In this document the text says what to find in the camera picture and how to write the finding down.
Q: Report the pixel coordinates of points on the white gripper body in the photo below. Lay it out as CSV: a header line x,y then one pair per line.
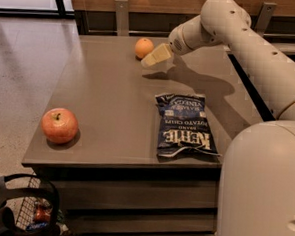
x,y
176,41

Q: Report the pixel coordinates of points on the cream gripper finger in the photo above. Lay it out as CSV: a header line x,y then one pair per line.
x,y
161,53

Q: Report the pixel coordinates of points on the orange fruit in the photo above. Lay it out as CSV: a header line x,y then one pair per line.
x,y
143,46

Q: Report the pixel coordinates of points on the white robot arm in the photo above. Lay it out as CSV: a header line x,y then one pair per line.
x,y
257,185

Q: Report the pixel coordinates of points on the red apple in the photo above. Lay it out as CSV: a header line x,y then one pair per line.
x,y
59,125

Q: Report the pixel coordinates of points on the blue kettle chips bag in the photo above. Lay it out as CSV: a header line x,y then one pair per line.
x,y
184,125

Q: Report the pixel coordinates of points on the grey drawer cabinet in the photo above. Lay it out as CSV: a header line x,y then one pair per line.
x,y
110,179

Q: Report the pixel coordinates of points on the red snack package in basket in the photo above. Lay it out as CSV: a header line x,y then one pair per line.
x,y
42,214

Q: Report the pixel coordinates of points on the left metal bracket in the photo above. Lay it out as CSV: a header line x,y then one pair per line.
x,y
122,17

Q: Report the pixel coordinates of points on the metal bracket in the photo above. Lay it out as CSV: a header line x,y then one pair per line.
x,y
122,17
264,17

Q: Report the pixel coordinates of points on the right metal bracket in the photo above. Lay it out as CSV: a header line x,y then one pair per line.
x,y
264,17

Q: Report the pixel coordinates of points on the black wire basket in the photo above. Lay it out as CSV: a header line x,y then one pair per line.
x,y
19,195

